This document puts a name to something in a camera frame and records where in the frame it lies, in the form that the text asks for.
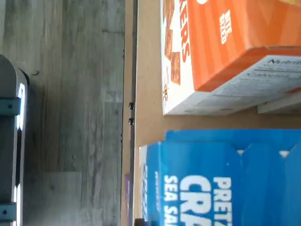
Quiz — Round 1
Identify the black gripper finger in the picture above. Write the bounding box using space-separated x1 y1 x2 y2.
134 218 152 226

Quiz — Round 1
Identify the grey robot base with light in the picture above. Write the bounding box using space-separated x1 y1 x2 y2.
0 54 31 226

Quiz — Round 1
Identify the blue sea salt cracker box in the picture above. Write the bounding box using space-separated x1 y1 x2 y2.
139 129 301 226

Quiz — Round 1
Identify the wooden shelf board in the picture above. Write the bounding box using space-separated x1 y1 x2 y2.
124 0 301 226

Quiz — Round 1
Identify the orange cheddar cracker box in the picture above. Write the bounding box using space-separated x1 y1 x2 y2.
160 0 301 116
257 87 301 115

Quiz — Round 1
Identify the black metal shelf frame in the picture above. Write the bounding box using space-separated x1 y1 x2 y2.
121 0 138 226

